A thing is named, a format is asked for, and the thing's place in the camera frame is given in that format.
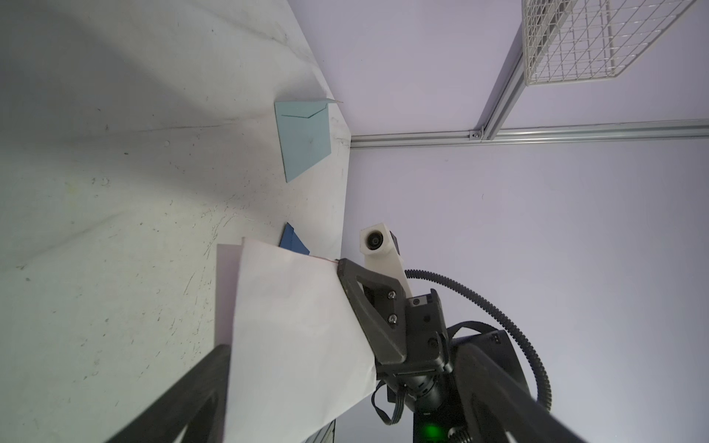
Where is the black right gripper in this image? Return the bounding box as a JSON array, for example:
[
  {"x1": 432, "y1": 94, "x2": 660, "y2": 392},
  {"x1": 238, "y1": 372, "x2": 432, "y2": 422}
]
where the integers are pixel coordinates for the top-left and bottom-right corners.
[{"x1": 337, "y1": 258, "x2": 528, "y2": 442}]

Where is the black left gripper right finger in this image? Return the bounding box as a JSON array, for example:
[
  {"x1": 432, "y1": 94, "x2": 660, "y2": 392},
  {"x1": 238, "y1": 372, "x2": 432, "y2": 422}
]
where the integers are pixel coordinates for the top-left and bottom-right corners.
[{"x1": 453, "y1": 344, "x2": 582, "y2": 442}]

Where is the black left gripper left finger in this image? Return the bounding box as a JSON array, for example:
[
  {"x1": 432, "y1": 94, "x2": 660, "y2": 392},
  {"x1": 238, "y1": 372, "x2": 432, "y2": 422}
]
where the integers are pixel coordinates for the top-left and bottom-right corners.
[{"x1": 109, "y1": 344, "x2": 231, "y2": 442}]

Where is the white sheet of paper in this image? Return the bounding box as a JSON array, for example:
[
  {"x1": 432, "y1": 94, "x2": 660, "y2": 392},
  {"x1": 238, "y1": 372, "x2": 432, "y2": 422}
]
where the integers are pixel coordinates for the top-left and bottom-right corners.
[{"x1": 214, "y1": 239, "x2": 376, "y2": 442}]

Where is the dark blue envelope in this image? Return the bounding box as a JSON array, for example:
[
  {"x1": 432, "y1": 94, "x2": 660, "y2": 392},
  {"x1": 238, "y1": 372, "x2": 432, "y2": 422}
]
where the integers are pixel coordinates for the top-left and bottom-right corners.
[{"x1": 279, "y1": 223, "x2": 310, "y2": 256}]

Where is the light teal envelope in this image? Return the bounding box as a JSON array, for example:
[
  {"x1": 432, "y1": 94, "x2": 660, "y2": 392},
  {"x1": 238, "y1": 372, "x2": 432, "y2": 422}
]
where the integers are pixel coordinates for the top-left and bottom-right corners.
[{"x1": 274, "y1": 98, "x2": 338, "y2": 183}]

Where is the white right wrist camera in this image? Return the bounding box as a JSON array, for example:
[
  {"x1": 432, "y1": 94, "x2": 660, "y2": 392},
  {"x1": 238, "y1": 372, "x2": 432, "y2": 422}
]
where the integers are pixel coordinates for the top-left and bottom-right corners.
[{"x1": 360, "y1": 223, "x2": 413, "y2": 298}]

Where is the white wire wall basket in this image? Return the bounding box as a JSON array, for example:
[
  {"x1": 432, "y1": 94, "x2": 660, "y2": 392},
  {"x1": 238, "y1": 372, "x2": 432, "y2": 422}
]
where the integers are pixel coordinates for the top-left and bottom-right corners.
[{"x1": 522, "y1": 0, "x2": 694, "y2": 86}]

